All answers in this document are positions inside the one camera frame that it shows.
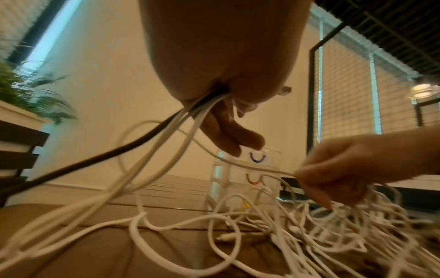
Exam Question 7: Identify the person's left hand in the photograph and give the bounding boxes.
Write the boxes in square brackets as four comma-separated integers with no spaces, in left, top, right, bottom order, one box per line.
[137,0,315,158]

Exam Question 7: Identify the person's right hand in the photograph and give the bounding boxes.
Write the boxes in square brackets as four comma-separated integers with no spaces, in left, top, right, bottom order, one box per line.
[294,130,417,210]

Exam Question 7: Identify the tangle of white cables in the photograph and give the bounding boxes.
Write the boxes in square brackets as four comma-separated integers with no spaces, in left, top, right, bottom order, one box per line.
[130,173,440,278]

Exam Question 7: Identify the clear drawer red handle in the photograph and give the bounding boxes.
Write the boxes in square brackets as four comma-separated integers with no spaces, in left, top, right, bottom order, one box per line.
[214,167,282,192]

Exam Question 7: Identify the clear plastic three-drawer organiser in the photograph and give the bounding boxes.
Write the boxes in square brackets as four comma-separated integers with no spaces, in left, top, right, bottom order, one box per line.
[206,146,284,215]

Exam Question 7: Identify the clear drawer yellow handle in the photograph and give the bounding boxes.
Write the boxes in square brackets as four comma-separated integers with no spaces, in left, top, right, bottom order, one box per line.
[208,188,281,215]

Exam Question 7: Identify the black USB cable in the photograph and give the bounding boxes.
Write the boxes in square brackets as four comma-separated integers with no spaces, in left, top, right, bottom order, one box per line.
[0,89,230,196]

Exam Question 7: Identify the glass pendant lamp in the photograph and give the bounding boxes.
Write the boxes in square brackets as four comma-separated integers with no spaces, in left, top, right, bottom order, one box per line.
[405,82,440,100]

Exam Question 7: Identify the black ceiling grid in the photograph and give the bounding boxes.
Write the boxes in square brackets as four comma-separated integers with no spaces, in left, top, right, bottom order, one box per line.
[314,0,440,79]

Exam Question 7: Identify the green plants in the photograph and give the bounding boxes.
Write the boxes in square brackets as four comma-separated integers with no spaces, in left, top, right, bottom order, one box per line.
[0,58,78,125]

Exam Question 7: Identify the brown slatted wooden table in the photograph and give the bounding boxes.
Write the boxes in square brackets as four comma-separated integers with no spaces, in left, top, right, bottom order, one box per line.
[0,173,440,278]

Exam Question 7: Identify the wall light strip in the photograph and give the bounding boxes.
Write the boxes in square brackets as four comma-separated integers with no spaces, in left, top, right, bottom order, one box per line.
[369,53,383,135]
[318,20,325,143]
[23,0,85,73]

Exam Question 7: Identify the black metal frame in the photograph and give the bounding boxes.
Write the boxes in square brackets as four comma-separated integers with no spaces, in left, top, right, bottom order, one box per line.
[414,97,440,127]

